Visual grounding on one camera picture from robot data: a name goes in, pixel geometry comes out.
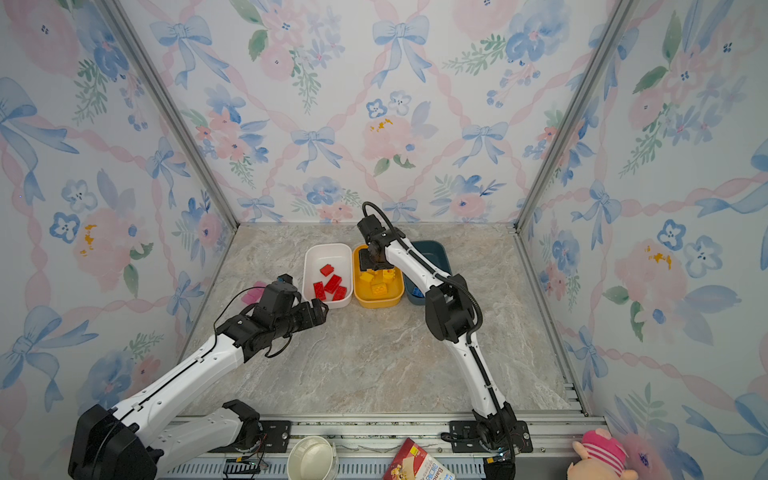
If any long red lego brick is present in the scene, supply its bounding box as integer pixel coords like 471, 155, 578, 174
313, 281, 327, 301

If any yellow plastic container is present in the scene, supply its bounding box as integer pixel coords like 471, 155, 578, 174
353, 245, 405, 309

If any white plastic container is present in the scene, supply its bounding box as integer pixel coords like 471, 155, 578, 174
301, 243, 353, 309

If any dark teal plastic container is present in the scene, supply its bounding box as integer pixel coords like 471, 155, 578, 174
403, 240, 452, 306

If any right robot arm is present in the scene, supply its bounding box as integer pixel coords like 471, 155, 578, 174
357, 202, 517, 451

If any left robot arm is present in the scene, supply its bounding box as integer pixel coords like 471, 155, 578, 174
68, 275, 329, 479

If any pink lego brick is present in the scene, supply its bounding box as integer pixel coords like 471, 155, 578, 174
241, 281, 267, 305

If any white paper bowl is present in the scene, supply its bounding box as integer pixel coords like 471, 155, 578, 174
286, 436, 338, 480

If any red snack box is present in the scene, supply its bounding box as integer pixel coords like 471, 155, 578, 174
382, 438, 456, 480

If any pink plush toy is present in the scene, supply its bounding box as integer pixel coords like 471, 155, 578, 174
566, 428, 639, 480

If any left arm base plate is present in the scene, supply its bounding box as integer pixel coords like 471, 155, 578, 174
211, 420, 293, 454

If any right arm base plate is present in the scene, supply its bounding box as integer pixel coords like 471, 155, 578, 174
440, 420, 534, 454

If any aluminium rail frame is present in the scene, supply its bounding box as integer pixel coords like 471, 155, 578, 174
161, 408, 607, 479

